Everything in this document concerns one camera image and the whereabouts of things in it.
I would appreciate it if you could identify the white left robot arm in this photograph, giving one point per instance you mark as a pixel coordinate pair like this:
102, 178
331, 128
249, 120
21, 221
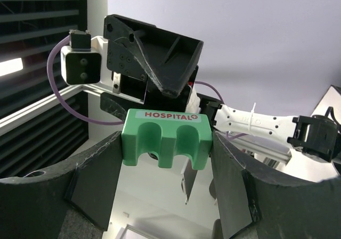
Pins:
317, 137

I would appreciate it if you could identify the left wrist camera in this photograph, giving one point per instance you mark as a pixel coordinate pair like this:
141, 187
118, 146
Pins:
81, 63

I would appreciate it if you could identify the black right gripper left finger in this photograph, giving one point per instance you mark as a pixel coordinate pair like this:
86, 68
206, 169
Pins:
70, 199

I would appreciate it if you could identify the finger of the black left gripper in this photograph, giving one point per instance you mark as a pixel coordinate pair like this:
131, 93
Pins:
168, 58

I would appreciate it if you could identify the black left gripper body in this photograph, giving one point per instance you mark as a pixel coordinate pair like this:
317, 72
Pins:
131, 86

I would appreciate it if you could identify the green arched hospital block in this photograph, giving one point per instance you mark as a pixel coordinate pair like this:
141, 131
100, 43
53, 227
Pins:
166, 134

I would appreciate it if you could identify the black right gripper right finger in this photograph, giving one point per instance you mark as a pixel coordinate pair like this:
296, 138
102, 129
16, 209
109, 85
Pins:
256, 201

